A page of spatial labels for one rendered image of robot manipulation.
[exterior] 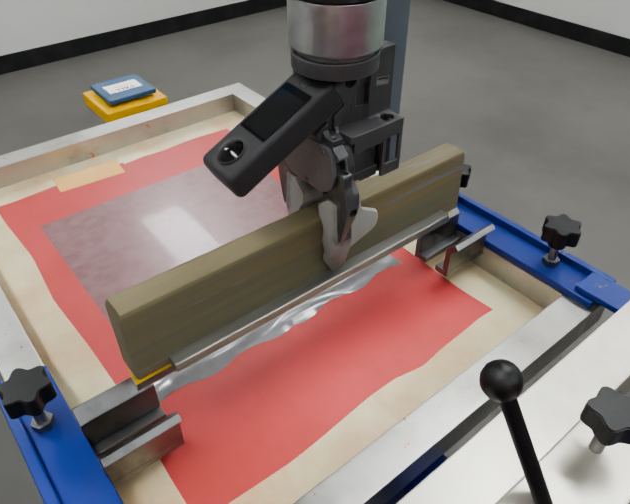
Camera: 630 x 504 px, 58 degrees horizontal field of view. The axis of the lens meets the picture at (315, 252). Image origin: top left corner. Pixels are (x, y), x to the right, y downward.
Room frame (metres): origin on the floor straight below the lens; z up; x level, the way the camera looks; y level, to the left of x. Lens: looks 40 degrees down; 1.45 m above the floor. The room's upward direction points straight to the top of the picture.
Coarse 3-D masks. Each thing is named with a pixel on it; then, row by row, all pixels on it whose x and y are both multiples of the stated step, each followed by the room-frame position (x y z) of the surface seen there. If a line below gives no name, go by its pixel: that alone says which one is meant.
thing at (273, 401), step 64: (64, 192) 0.75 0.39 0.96; (128, 192) 0.75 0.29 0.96; (64, 256) 0.59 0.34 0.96; (128, 256) 0.59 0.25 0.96; (192, 256) 0.59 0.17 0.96; (192, 384) 0.38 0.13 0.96; (256, 384) 0.38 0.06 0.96; (320, 384) 0.38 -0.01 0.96; (192, 448) 0.30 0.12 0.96; (256, 448) 0.30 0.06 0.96
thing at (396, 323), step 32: (160, 160) 0.84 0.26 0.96; (192, 160) 0.84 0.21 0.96; (160, 192) 0.75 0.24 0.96; (192, 192) 0.75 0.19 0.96; (224, 192) 0.75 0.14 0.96; (256, 192) 0.75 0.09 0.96; (192, 224) 0.66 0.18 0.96; (224, 224) 0.66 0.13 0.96; (256, 224) 0.66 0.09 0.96; (384, 288) 0.53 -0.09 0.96; (416, 288) 0.53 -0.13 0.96; (448, 288) 0.53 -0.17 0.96; (320, 320) 0.47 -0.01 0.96; (352, 320) 0.47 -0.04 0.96; (384, 320) 0.47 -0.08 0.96; (416, 320) 0.47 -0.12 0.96; (448, 320) 0.47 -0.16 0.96; (352, 352) 0.42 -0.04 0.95; (384, 352) 0.42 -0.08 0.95; (416, 352) 0.42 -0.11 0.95; (384, 384) 0.38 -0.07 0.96
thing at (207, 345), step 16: (416, 224) 0.50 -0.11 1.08; (432, 224) 0.50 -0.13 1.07; (384, 240) 0.48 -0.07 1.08; (400, 240) 0.47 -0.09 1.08; (368, 256) 0.45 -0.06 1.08; (384, 256) 0.46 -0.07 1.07; (336, 272) 0.42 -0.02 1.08; (352, 272) 0.43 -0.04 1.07; (304, 288) 0.40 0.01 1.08; (320, 288) 0.40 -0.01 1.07; (272, 304) 0.38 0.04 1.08; (288, 304) 0.38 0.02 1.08; (240, 320) 0.36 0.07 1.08; (256, 320) 0.36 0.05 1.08; (208, 336) 0.34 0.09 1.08; (224, 336) 0.34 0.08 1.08; (240, 336) 0.34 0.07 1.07; (176, 352) 0.32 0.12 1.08; (192, 352) 0.32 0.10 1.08; (208, 352) 0.32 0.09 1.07; (176, 368) 0.31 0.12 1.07
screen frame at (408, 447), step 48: (240, 96) 1.02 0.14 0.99; (48, 144) 0.84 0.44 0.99; (96, 144) 0.86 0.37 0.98; (0, 288) 0.49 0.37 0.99; (528, 288) 0.51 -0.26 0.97; (0, 336) 0.42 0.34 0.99; (528, 336) 0.42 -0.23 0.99; (576, 336) 0.44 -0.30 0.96; (432, 432) 0.30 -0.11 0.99; (336, 480) 0.25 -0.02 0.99; (384, 480) 0.25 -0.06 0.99
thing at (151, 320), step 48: (384, 192) 0.48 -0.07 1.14; (432, 192) 0.52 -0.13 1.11; (240, 240) 0.39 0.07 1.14; (288, 240) 0.40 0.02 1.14; (144, 288) 0.33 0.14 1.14; (192, 288) 0.34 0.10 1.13; (240, 288) 0.36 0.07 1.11; (288, 288) 0.40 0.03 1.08; (144, 336) 0.31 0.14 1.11; (192, 336) 0.33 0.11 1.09
